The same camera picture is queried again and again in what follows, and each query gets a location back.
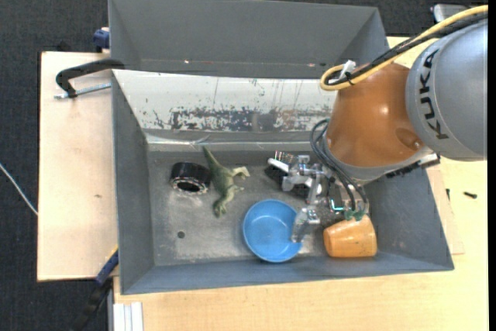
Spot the black and white angular object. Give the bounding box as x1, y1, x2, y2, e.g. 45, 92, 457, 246
264, 150, 308, 199

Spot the black ring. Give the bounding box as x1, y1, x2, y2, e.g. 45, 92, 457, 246
169, 161, 213, 196

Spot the blue bowl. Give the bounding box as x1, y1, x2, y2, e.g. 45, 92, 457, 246
242, 198, 304, 264

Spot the orange cup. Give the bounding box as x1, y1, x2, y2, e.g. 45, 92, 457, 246
322, 213, 379, 260

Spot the green toy dinosaur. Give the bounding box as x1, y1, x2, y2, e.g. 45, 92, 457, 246
201, 145, 252, 219

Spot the grey metal bin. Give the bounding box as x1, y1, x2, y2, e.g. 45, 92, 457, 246
107, 0, 455, 296

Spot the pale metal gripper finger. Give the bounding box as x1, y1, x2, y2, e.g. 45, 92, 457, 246
290, 206, 322, 244
281, 155, 313, 192

